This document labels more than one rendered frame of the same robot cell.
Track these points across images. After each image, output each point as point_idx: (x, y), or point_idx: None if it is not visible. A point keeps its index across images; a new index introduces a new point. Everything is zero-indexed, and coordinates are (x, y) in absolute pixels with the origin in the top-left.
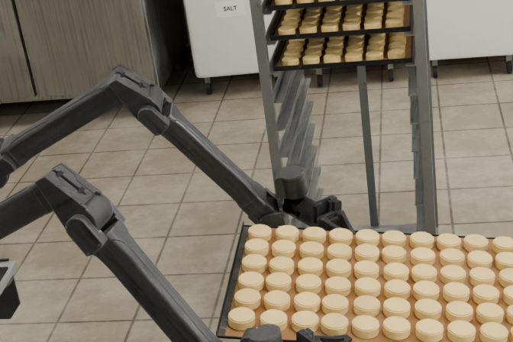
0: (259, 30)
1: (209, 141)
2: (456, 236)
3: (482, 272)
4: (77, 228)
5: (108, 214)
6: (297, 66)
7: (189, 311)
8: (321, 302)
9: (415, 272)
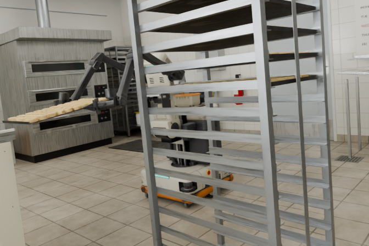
0: None
1: (125, 72)
2: (50, 113)
3: (33, 115)
4: None
5: (92, 63)
6: None
7: (78, 86)
8: None
9: (52, 110)
